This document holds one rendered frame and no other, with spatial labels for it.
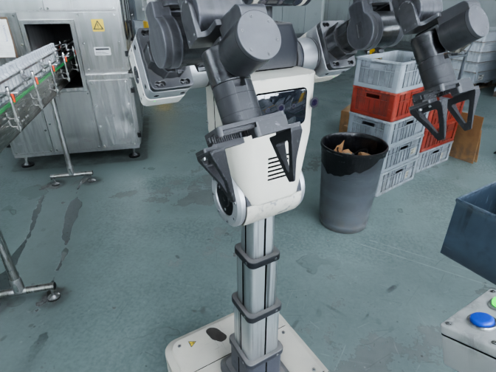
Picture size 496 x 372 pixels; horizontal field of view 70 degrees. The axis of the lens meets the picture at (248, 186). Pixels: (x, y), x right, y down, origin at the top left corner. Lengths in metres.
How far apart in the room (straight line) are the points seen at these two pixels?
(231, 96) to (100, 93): 3.33
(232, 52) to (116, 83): 3.32
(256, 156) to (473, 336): 0.51
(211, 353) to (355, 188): 1.44
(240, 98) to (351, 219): 2.19
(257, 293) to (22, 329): 1.48
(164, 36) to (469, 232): 1.10
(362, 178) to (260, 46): 2.07
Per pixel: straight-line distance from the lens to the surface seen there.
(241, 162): 0.81
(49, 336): 2.20
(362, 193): 2.51
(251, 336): 1.24
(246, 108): 0.48
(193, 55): 0.61
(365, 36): 0.86
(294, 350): 1.59
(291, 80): 0.81
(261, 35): 0.44
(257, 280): 1.08
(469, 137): 4.25
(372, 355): 1.98
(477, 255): 1.36
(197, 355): 1.58
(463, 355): 0.63
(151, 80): 0.72
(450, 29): 0.77
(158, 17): 0.62
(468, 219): 1.33
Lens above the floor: 1.52
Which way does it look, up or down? 28 degrees down
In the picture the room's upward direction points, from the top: straight up
